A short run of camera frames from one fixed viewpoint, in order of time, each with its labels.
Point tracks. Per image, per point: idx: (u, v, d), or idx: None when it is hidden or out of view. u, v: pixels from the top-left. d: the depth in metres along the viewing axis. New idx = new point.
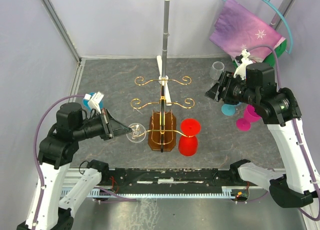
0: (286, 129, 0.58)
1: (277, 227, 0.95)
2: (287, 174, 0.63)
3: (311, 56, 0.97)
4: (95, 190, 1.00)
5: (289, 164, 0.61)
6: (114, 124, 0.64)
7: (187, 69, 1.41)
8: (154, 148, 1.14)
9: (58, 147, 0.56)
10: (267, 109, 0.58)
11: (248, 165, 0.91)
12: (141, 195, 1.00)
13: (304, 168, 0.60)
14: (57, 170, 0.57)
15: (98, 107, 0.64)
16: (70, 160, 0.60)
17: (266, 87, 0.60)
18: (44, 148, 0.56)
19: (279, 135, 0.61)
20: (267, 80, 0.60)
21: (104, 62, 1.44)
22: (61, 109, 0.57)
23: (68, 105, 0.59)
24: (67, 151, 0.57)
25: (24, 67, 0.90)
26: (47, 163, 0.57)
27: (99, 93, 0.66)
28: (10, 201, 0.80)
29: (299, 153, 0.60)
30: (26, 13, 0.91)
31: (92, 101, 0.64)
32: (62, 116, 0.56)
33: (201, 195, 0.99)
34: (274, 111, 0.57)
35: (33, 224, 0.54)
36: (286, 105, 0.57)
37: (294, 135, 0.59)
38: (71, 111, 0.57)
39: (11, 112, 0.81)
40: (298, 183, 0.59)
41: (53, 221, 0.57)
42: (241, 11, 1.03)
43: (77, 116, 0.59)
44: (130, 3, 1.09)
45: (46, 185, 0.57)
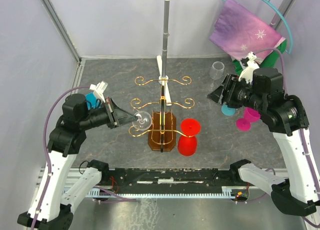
0: (292, 140, 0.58)
1: (276, 227, 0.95)
2: (291, 182, 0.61)
3: (311, 57, 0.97)
4: (95, 190, 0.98)
5: (293, 173, 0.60)
6: (120, 113, 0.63)
7: (187, 69, 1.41)
8: (154, 148, 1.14)
9: (67, 137, 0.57)
10: (274, 117, 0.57)
11: (249, 166, 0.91)
12: (141, 195, 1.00)
13: (308, 178, 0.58)
14: (65, 157, 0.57)
15: (102, 98, 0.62)
16: (78, 150, 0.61)
17: (274, 94, 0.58)
18: (54, 138, 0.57)
19: (284, 143, 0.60)
20: (275, 87, 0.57)
21: (104, 62, 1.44)
22: (66, 102, 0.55)
23: (72, 96, 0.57)
24: (75, 141, 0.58)
25: (24, 68, 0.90)
26: (56, 151, 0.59)
27: (103, 82, 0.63)
28: (10, 201, 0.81)
29: (304, 162, 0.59)
30: (26, 13, 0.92)
31: (96, 91, 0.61)
32: (68, 110, 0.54)
33: (201, 195, 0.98)
34: (281, 119, 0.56)
35: (36, 211, 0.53)
36: (294, 114, 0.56)
37: (300, 145, 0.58)
38: (77, 103, 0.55)
39: (11, 112, 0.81)
40: (302, 192, 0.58)
41: (55, 212, 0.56)
42: (241, 11, 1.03)
43: (82, 108, 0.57)
44: (130, 3, 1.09)
45: (53, 172, 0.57)
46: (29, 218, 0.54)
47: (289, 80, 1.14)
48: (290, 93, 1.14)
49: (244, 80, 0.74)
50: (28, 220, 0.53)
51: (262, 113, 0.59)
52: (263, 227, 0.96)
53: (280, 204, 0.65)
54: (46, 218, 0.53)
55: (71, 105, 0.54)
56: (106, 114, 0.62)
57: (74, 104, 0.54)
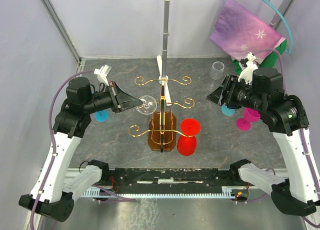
0: (292, 140, 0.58)
1: (276, 227, 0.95)
2: (291, 182, 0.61)
3: (311, 57, 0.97)
4: (95, 190, 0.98)
5: (293, 172, 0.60)
6: (122, 97, 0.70)
7: (187, 69, 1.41)
8: (154, 148, 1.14)
9: (72, 119, 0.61)
10: (274, 117, 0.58)
11: (249, 166, 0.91)
12: (141, 195, 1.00)
13: (308, 177, 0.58)
14: (70, 138, 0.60)
15: (105, 80, 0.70)
16: (82, 135, 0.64)
17: (274, 94, 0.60)
18: (60, 121, 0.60)
19: (284, 143, 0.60)
20: (275, 87, 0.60)
21: (104, 62, 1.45)
22: (70, 86, 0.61)
23: (76, 81, 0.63)
24: (81, 124, 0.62)
25: (24, 68, 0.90)
26: (61, 132, 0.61)
27: (106, 67, 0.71)
28: (10, 201, 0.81)
29: (304, 162, 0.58)
30: (26, 13, 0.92)
31: (100, 75, 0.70)
32: (72, 92, 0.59)
33: (201, 195, 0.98)
34: (281, 118, 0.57)
35: (39, 192, 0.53)
36: (294, 114, 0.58)
37: (301, 145, 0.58)
38: (81, 87, 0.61)
39: (11, 112, 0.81)
40: (302, 191, 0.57)
41: (57, 195, 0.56)
42: (241, 11, 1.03)
43: (85, 91, 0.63)
44: (130, 3, 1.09)
45: (58, 153, 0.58)
46: (31, 199, 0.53)
47: (289, 80, 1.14)
48: (290, 93, 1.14)
49: (243, 80, 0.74)
50: (30, 201, 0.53)
51: (262, 112, 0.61)
52: (262, 227, 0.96)
53: (280, 204, 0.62)
54: (49, 199, 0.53)
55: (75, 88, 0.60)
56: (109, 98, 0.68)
57: (78, 87, 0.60)
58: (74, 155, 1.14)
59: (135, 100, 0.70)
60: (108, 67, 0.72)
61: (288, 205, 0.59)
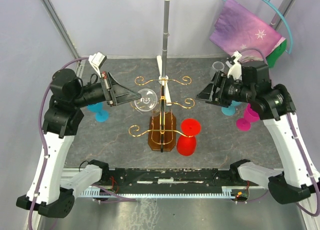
0: (280, 124, 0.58)
1: (276, 227, 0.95)
2: (285, 169, 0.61)
3: (311, 57, 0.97)
4: (95, 190, 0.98)
5: (286, 158, 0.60)
6: (117, 88, 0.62)
7: (187, 69, 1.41)
8: (154, 148, 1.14)
9: (62, 117, 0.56)
10: (262, 104, 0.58)
11: (248, 164, 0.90)
12: (141, 195, 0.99)
13: (300, 161, 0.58)
14: (61, 139, 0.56)
15: (96, 71, 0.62)
16: (75, 132, 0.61)
17: (261, 84, 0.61)
18: (49, 119, 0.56)
19: (274, 128, 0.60)
20: (262, 77, 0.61)
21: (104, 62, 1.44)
22: (53, 81, 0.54)
23: (61, 73, 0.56)
24: (72, 121, 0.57)
25: (24, 68, 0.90)
26: (51, 132, 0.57)
27: (101, 55, 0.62)
28: (10, 201, 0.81)
29: (294, 146, 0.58)
30: (26, 13, 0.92)
31: (92, 63, 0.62)
32: (56, 89, 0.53)
33: (201, 195, 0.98)
34: (269, 106, 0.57)
35: (35, 195, 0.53)
36: (280, 101, 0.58)
37: (289, 129, 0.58)
38: (65, 82, 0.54)
39: (11, 112, 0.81)
40: (295, 176, 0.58)
41: (55, 195, 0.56)
42: (241, 11, 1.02)
43: (72, 86, 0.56)
44: (130, 3, 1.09)
45: (49, 155, 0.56)
46: (28, 201, 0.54)
47: (289, 80, 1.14)
48: (290, 93, 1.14)
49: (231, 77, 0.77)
50: (27, 203, 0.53)
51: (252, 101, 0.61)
52: (262, 227, 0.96)
53: (277, 194, 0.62)
54: (46, 201, 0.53)
55: (60, 84, 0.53)
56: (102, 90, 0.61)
57: (62, 83, 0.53)
58: (74, 155, 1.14)
59: (134, 93, 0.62)
60: (104, 56, 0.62)
61: (282, 193, 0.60)
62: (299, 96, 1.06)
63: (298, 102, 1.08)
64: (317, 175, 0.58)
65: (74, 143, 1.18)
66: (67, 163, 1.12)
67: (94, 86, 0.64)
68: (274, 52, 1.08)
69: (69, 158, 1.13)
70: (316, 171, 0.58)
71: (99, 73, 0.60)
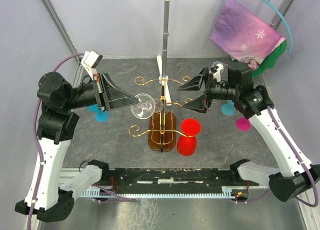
0: (261, 118, 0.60)
1: (276, 227, 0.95)
2: (278, 161, 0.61)
3: (311, 56, 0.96)
4: (95, 190, 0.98)
5: (275, 151, 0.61)
6: (111, 93, 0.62)
7: (187, 69, 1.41)
8: (154, 148, 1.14)
9: (56, 123, 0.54)
10: (243, 105, 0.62)
11: (247, 164, 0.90)
12: (141, 195, 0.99)
13: (288, 150, 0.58)
14: (57, 144, 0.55)
15: (88, 72, 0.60)
16: (71, 136, 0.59)
17: (245, 86, 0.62)
18: (43, 124, 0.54)
19: (257, 123, 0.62)
20: (246, 79, 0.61)
21: (104, 62, 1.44)
22: (40, 88, 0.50)
23: (47, 79, 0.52)
24: (67, 127, 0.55)
25: (24, 68, 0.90)
26: (46, 137, 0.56)
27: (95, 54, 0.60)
28: (11, 200, 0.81)
29: (279, 137, 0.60)
30: (26, 13, 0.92)
31: (84, 62, 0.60)
32: (44, 97, 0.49)
33: (201, 195, 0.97)
34: (249, 106, 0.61)
35: (32, 201, 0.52)
36: (259, 99, 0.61)
37: (271, 121, 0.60)
38: (52, 89, 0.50)
39: (11, 112, 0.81)
40: (287, 166, 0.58)
41: (53, 200, 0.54)
42: (241, 11, 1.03)
43: (60, 92, 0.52)
44: (130, 3, 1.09)
45: (46, 161, 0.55)
46: (26, 206, 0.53)
47: (289, 80, 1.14)
48: (290, 93, 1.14)
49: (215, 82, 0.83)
50: (25, 209, 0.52)
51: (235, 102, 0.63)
52: (263, 227, 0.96)
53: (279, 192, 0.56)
54: (44, 207, 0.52)
55: (47, 92, 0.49)
56: (94, 94, 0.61)
57: (48, 91, 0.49)
58: (74, 155, 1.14)
59: (129, 97, 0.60)
60: (97, 55, 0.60)
61: (281, 189, 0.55)
62: (299, 95, 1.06)
63: (298, 102, 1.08)
64: (308, 162, 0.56)
65: (74, 143, 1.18)
66: (67, 163, 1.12)
67: (86, 87, 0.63)
68: (274, 52, 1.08)
69: (70, 158, 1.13)
70: (307, 158, 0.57)
71: (92, 76, 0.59)
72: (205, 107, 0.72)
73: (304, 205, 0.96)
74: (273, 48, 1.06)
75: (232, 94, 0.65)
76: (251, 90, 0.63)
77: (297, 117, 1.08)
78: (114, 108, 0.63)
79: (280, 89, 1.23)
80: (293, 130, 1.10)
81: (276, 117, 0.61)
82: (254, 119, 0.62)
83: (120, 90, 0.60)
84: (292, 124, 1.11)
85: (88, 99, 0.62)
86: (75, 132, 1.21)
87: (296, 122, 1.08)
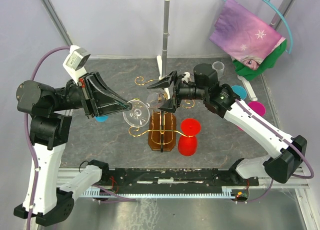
0: (233, 112, 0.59)
1: (276, 227, 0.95)
2: (264, 146, 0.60)
3: (311, 56, 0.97)
4: (95, 190, 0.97)
5: (258, 137, 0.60)
6: (100, 98, 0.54)
7: (187, 69, 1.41)
8: (154, 148, 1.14)
9: (49, 127, 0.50)
10: (215, 106, 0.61)
11: (243, 162, 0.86)
12: (141, 195, 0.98)
13: (268, 132, 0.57)
14: (50, 150, 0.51)
15: (72, 77, 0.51)
16: (66, 139, 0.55)
17: (213, 87, 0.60)
18: (35, 129, 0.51)
19: (232, 118, 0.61)
20: (213, 81, 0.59)
21: (104, 62, 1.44)
22: (20, 102, 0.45)
23: (24, 90, 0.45)
24: (60, 131, 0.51)
25: (24, 68, 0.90)
26: (39, 143, 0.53)
27: (80, 57, 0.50)
28: (11, 200, 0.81)
29: (256, 123, 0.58)
30: (26, 13, 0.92)
31: (66, 66, 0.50)
32: (26, 111, 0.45)
33: (201, 195, 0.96)
34: (221, 106, 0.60)
35: (30, 206, 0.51)
36: (226, 96, 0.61)
37: (244, 112, 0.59)
38: (32, 103, 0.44)
39: (10, 112, 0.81)
40: (273, 147, 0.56)
41: (52, 203, 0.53)
42: (241, 11, 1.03)
43: (43, 102, 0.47)
44: (130, 3, 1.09)
45: (40, 167, 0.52)
46: (25, 211, 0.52)
47: (289, 79, 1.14)
48: (290, 92, 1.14)
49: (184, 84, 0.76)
50: (23, 214, 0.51)
51: (206, 104, 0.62)
52: (263, 227, 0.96)
53: (277, 174, 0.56)
54: (42, 212, 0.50)
55: (27, 106, 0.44)
56: (81, 100, 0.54)
57: (29, 105, 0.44)
58: (74, 155, 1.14)
59: (121, 103, 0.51)
60: (82, 57, 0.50)
61: (277, 172, 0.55)
62: (299, 95, 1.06)
63: (298, 102, 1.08)
64: (289, 135, 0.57)
65: (74, 143, 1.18)
66: (67, 163, 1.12)
67: (73, 90, 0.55)
68: (274, 52, 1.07)
69: (70, 158, 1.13)
70: (285, 133, 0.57)
71: (76, 81, 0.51)
72: (174, 106, 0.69)
73: (304, 204, 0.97)
74: (273, 48, 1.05)
75: (200, 95, 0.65)
76: (218, 89, 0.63)
77: (297, 116, 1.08)
78: (104, 113, 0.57)
79: (280, 89, 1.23)
80: (293, 130, 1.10)
81: (246, 107, 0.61)
82: (228, 115, 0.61)
83: (111, 96, 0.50)
84: (292, 124, 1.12)
85: (75, 103, 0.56)
86: (75, 132, 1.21)
87: (296, 121, 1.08)
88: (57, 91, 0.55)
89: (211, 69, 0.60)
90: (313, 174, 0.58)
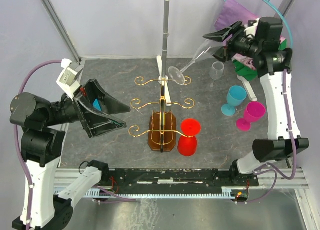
0: (273, 79, 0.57)
1: (276, 227, 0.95)
2: (268, 124, 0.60)
3: (311, 56, 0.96)
4: (95, 190, 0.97)
5: (271, 113, 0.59)
6: (93, 117, 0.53)
7: (187, 69, 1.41)
8: (154, 148, 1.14)
9: (40, 143, 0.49)
10: (261, 60, 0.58)
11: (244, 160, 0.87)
12: (141, 195, 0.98)
13: (283, 115, 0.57)
14: (43, 167, 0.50)
15: (67, 93, 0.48)
16: (59, 152, 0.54)
17: (270, 43, 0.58)
18: (26, 146, 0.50)
19: (265, 84, 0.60)
20: (272, 35, 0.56)
21: (105, 62, 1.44)
22: (13, 113, 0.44)
23: (19, 102, 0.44)
24: (52, 147, 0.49)
25: (24, 68, 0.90)
26: (32, 159, 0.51)
27: (74, 72, 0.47)
28: (11, 201, 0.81)
29: (281, 102, 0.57)
30: (26, 13, 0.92)
31: (62, 83, 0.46)
32: (18, 122, 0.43)
33: (201, 195, 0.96)
34: (266, 62, 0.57)
35: (27, 221, 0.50)
36: (280, 59, 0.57)
37: (281, 85, 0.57)
38: (26, 114, 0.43)
39: (10, 112, 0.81)
40: (275, 130, 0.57)
41: (49, 215, 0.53)
42: (241, 11, 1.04)
43: (37, 114, 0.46)
44: (130, 2, 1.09)
45: (34, 183, 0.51)
46: (23, 224, 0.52)
47: None
48: None
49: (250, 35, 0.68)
50: (22, 227, 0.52)
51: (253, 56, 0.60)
52: (263, 227, 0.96)
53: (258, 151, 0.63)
54: (40, 225, 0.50)
55: (21, 117, 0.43)
56: (77, 114, 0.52)
57: (22, 116, 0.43)
58: (74, 155, 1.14)
59: (116, 121, 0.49)
60: (76, 74, 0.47)
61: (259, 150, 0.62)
62: (299, 95, 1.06)
63: (297, 102, 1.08)
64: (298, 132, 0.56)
65: (74, 143, 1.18)
66: (67, 163, 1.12)
67: (68, 103, 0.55)
68: None
69: (70, 158, 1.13)
70: (297, 128, 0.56)
71: (72, 97, 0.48)
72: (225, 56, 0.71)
73: (304, 204, 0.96)
74: None
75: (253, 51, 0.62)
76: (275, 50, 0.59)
77: (297, 116, 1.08)
78: (98, 133, 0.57)
79: None
80: None
81: (288, 83, 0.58)
82: (266, 79, 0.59)
83: (104, 115, 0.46)
84: None
85: (71, 116, 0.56)
86: (75, 132, 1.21)
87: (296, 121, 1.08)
88: (53, 104, 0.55)
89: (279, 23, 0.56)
90: (293, 177, 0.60)
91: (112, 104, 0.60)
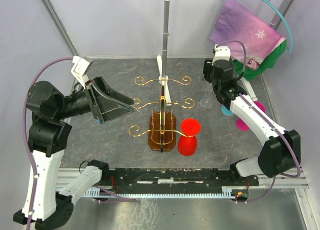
0: (236, 102, 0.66)
1: (276, 227, 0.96)
2: (259, 136, 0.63)
3: (311, 56, 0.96)
4: (95, 190, 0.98)
5: (253, 126, 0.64)
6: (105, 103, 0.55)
7: (187, 69, 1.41)
8: (154, 148, 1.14)
9: (47, 134, 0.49)
10: (223, 96, 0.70)
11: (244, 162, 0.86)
12: (141, 195, 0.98)
13: (261, 121, 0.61)
14: (49, 157, 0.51)
15: (80, 81, 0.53)
16: (64, 145, 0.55)
17: (226, 81, 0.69)
18: (33, 136, 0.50)
19: (235, 109, 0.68)
20: (226, 75, 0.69)
21: (104, 62, 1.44)
22: (29, 99, 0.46)
23: (37, 88, 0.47)
24: (58, 138, 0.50)
25: (24, 68, 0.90)
26: (38, 150, 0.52)
27: (87, 62, 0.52)
28: (10, 200, 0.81)
29: (252, 113, 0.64)
30: (26, 12, 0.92)
31: (76, 71, 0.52)
32: (34, 107, 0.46)
33: (201, 195, 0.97)
34: (227, 97, 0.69)
35: (29, 213, 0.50)
36: (234, 91, 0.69)
37: (244, 103, 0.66)
38: (42, 99, 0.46)
39: (10, 111, 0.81)
40: (263, 135, 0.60)
41: (51, 209, 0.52)
42: (241, 11, 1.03)
43: (52, 101, 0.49)
44: (130, 2, 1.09)
45: (39, 174, 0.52)
46: (24, 217, 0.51)
47: (289, 79, 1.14)
48: (290, 92, 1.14)
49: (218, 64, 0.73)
50: (23, 220, 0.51)
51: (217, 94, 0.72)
52: (263, 227, 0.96)
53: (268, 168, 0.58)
54: (41, 218, 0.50)
55: (37, 102, 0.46)
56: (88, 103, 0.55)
57: (38, 101, 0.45)
58: (74, 155, 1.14)
59: (124, 107, 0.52)
60: (88, 64, 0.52)
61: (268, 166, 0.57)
62: (299, 94, 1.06)
63: (297, 102, 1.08)
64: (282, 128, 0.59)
65: (74, 143, 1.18)
66: (67, 163, 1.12)
67: (79, 95, 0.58)
68: (274, 52, 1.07)
69: (70, 158, 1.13)
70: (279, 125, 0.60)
71: (84, 85, 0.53)
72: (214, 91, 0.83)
73: (304, 204, 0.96)
74: (273, 48, 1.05)
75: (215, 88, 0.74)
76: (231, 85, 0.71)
77: (297, 116, 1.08)
78: (108, 119, 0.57)
79: (280, 88, 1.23)
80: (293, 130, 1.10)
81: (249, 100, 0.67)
82: (233, 107, 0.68)
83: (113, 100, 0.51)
84: (292, 125, 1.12)
85: (82, 108, 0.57)
86: (75, 132, 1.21)
87: (296, 121, 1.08)
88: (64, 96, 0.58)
89: (229, 66, 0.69)
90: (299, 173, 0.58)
91: (118, 96, 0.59)
